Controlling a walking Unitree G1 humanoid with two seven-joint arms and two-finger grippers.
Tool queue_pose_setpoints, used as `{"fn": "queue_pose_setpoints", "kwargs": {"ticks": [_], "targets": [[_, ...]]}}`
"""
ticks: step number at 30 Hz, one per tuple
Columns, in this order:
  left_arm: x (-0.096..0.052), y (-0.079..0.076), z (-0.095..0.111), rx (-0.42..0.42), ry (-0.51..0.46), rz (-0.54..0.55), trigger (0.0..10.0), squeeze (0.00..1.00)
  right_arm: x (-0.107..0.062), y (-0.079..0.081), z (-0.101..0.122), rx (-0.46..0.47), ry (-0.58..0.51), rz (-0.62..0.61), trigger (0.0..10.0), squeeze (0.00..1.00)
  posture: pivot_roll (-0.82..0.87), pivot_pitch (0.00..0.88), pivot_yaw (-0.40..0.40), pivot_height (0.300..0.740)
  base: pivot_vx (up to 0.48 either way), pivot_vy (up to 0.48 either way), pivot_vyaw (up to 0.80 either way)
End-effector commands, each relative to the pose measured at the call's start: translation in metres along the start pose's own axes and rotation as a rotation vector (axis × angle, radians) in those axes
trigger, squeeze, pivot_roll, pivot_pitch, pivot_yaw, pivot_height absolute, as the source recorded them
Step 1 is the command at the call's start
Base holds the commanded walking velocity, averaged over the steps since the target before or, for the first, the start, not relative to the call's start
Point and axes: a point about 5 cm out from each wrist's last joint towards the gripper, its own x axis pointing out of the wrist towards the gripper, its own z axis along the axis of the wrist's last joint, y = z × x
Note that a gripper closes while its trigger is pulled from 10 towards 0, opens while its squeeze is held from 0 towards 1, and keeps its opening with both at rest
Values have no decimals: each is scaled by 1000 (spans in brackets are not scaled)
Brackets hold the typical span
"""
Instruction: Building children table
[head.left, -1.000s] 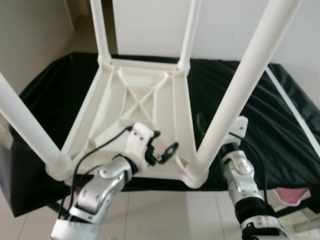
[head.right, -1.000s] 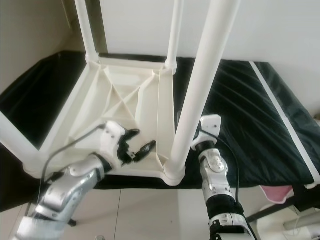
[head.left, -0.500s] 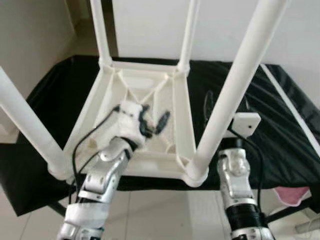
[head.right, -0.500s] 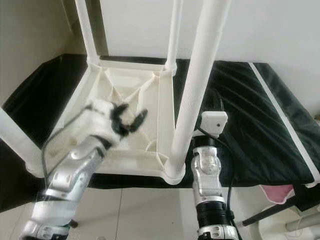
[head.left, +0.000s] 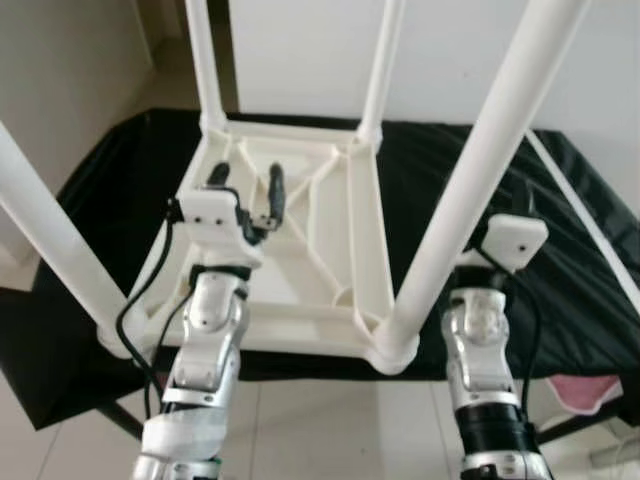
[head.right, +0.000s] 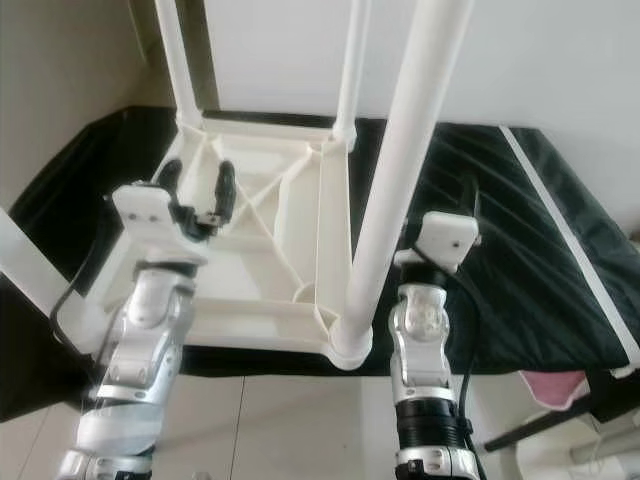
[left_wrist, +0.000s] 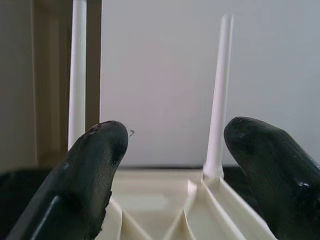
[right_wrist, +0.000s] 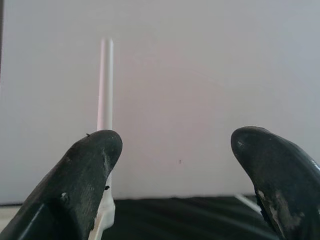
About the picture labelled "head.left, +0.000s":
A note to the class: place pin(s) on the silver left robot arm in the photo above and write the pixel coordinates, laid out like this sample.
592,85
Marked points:
205,350

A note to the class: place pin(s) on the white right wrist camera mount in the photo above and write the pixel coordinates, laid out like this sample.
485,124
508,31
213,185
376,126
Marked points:
515,240

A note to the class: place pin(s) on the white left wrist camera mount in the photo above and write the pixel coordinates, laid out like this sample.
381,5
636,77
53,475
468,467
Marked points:
215,215

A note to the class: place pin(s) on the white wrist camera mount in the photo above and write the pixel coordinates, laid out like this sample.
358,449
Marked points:
515,240
215,215

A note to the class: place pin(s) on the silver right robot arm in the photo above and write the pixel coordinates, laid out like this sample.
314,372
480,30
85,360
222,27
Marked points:
485,370

